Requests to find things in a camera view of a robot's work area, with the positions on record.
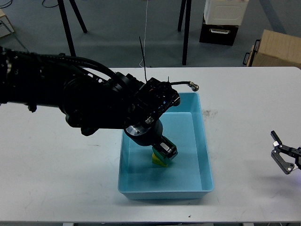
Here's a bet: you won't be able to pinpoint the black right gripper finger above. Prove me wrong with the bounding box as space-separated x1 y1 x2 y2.
270 130 300 175

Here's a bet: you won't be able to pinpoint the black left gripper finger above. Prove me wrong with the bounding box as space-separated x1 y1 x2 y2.
158 140 178 160

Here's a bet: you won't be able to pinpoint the green cube block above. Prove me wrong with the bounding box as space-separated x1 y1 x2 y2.
152 140 178 167

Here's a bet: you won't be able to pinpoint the yellow cube block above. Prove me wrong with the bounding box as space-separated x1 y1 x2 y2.
151 153 168 167

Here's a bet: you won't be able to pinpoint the light blue plastic bin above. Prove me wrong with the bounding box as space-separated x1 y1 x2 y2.
118 93 214 200

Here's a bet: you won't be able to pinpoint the white storage box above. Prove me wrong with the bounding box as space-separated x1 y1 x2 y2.
204 0 249 26

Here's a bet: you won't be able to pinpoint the black left easel legs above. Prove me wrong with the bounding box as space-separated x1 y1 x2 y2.
57 0 88 57

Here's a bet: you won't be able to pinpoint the black easel legs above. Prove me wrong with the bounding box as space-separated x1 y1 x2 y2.
57 0 88 57
177 0 192 65

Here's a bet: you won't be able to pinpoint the white hanging cable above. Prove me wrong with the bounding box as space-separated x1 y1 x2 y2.
139 0 151 68

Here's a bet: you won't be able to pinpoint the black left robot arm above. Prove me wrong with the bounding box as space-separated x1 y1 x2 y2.
0 48 180 160

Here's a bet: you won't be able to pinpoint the cardboard box with handles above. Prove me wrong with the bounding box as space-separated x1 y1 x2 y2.
243 30 301 68

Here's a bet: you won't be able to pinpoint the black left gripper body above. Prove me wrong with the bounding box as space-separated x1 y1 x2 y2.
124 120 165 146

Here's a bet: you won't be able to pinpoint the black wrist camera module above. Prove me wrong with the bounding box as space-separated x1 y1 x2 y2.
135 78 181 119

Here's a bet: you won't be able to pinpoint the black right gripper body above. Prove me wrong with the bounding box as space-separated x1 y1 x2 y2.
293 147 301 170

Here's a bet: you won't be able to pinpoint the black right easel legs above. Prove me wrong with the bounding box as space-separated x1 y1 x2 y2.
177 0 192 65

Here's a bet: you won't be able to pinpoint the wooden cabinet with metal leg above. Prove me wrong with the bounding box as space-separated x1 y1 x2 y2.
0 9 28 52

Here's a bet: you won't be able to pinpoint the black box with handle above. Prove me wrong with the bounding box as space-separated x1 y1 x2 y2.
199 17 239 46

